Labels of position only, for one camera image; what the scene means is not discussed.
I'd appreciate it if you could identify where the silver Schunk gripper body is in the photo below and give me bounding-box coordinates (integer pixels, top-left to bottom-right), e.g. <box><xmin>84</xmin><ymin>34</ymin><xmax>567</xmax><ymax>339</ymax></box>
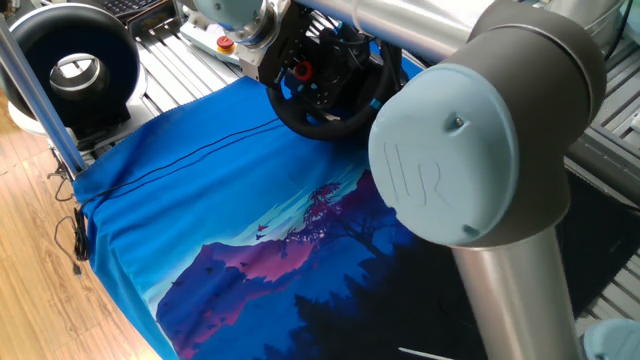
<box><xmin>237</xmin><ymin>7</ymin><xmax>315</xmax><ymax>87</ymax></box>

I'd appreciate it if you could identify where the black leather steering wheel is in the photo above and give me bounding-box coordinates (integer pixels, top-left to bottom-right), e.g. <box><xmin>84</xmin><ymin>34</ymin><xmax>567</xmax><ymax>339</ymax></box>
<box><xmin>266</xmin><ymin>19</ymin><xmax>406</xmax><ymax>141</ymax></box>

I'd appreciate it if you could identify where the silver round force sensor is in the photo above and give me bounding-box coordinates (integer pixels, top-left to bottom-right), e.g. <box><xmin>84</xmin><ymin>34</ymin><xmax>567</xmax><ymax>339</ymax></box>
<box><xmin>227</xmin><ymin>0</ymin><xmax>281</xmax><ymax>51</ymax></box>

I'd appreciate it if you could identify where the white emergency stop box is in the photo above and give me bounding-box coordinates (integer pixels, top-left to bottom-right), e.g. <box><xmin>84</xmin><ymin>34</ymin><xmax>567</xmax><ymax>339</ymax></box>
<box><xmin>178</xmin><ymin>9</ymin><xmax>244</xmax><ymax>66</ymax></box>

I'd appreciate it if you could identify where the dark brown flat box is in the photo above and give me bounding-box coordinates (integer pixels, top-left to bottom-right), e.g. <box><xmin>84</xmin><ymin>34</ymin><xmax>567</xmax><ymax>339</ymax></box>
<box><xmin>127</xmin><ymin>2</ymin><xmax>182</xmax><ymax>37</ymax></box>

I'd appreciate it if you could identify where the black keyboard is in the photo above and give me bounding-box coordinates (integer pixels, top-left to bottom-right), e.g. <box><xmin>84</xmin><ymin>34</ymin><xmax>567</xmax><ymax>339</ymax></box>
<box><xmin>92</xmin><ymin>0</ymin><xmax>164</xmax><ymax>21</ymax></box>

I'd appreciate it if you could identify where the blue landscape print cloth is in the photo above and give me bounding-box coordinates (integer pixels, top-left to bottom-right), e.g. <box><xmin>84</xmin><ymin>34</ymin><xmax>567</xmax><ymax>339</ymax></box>
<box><xmin>73</xmin><ymin>54</ymin><xmax>640</xmax><ymax>360</ymax></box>

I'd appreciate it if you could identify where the white zip tie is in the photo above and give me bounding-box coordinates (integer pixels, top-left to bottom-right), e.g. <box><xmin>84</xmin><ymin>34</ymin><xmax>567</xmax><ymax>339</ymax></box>
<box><xmin>397</xmin><ymin>346</ymin><xmax>441</xmax><ymax>360</ymax></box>

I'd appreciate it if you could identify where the thin black cable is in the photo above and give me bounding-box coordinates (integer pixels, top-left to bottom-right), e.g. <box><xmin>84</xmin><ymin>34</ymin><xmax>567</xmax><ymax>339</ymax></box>
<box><xmin>73</xmin><ymin>117</ymin><xmax>281</xmax><ymax>264</ymax></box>
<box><xmin>94</xmin><ymin>123</ymin><xmax>286</xmax><ymax>204</ymax></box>

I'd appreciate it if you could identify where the aluminium frame post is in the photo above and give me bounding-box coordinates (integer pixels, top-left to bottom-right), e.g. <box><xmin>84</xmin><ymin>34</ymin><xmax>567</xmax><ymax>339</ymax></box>
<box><xmin>0</xmin><ymin>17</ymin><xmax>89</xmax><ymax>179</ymax></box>

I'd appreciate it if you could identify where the black round ring fan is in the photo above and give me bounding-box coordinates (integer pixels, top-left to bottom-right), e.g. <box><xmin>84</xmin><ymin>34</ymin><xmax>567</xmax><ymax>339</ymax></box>
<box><xmin>0</xmin><ymin>2</ymin><xmax>149</xmax><ymax>146</ymax></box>

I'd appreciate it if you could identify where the thin black hanging wire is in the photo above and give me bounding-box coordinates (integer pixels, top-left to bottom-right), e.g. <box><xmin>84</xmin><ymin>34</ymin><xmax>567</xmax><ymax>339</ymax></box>
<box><xmin>47</xmin><ymin>159</ymin><xmax>85</xmax><ymax>277</ymax></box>

